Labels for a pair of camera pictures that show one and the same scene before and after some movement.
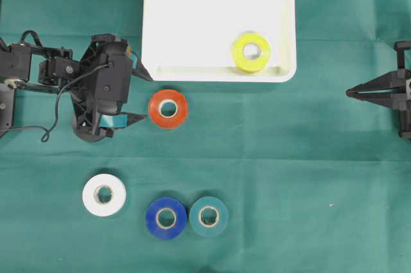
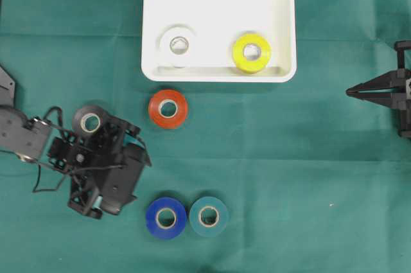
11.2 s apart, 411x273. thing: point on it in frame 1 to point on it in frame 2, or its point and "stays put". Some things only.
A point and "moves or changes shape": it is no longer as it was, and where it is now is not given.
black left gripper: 105,80 to 108,167
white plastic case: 219,26 stays put
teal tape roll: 207,216 stays put
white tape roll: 90,194 moves or changes shape
